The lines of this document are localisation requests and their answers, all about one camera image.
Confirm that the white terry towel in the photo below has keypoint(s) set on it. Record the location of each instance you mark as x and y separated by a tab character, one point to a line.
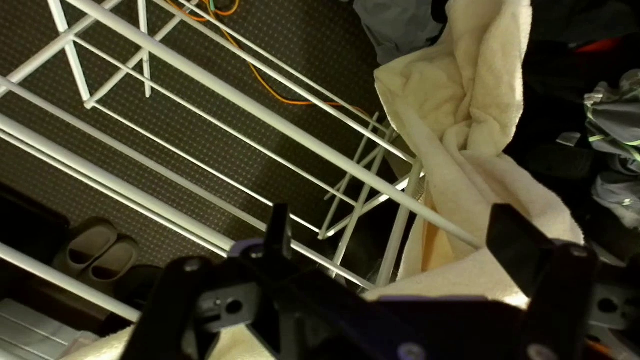
461	100

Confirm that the white metal drying rack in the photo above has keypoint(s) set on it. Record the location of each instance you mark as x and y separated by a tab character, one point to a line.
221	89

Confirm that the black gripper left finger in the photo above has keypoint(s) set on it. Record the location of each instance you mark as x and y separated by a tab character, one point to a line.
279	233

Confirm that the white wall radiator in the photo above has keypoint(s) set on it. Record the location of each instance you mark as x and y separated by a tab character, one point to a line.
27	332

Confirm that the grey blue cloth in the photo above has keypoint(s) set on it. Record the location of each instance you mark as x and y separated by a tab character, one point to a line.
400	27

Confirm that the black white patterned cloth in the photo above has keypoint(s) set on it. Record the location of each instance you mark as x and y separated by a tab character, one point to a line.
617	121

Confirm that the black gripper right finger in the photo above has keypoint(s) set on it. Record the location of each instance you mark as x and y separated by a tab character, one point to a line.
517	241

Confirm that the red item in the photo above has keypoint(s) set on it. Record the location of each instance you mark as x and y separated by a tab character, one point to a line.
597	46

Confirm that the grey shoe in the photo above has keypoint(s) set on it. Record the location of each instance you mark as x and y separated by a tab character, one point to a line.
114	261
91	244

